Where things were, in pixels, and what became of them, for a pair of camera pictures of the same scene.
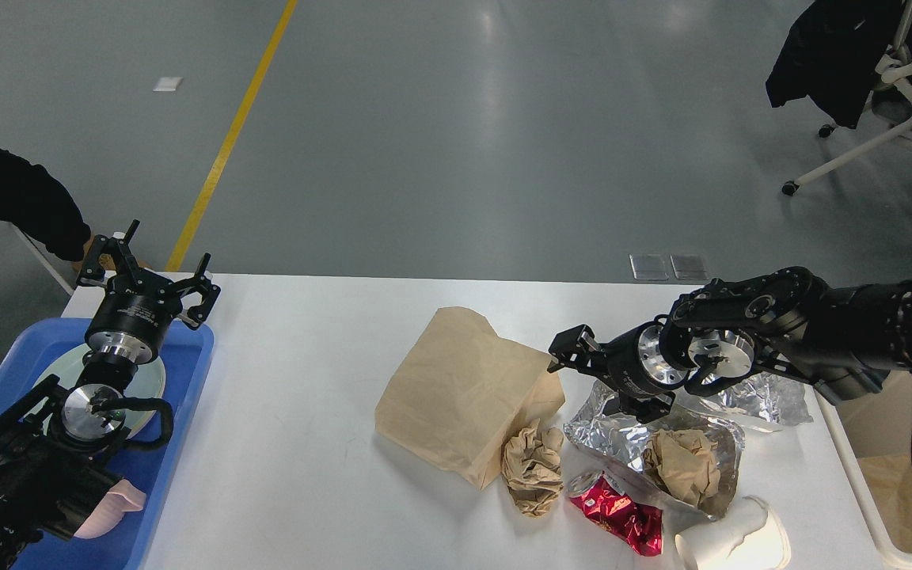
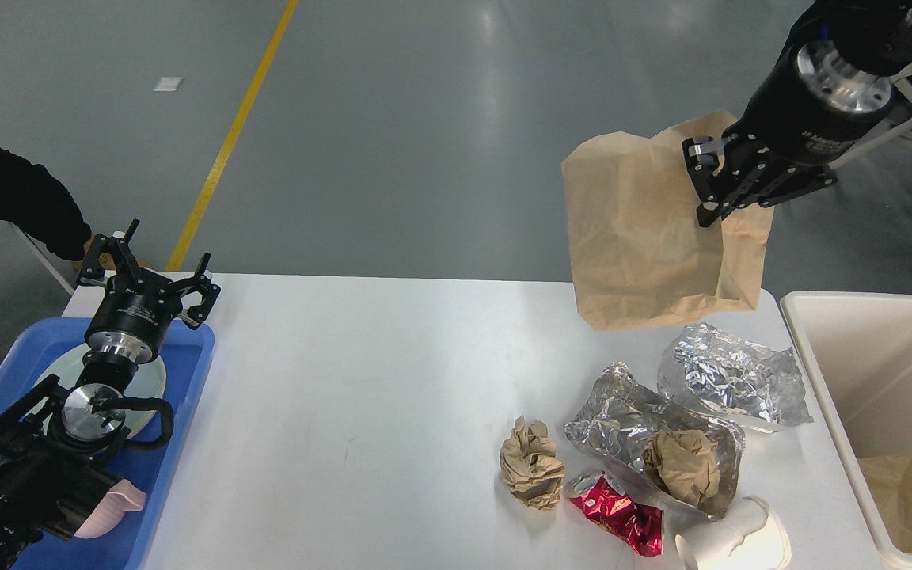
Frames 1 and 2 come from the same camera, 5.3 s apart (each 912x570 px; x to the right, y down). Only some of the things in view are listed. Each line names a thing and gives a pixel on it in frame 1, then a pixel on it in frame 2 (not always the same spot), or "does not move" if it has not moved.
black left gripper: x=131 y=321 does not move
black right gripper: x=632 y=364 -> x=814 y=104
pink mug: x=123 y=496 does not move
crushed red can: x=601 y=495 does not move
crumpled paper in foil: x=685 y=463 does not move
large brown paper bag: x=461 y=390 -> x=640 y=253
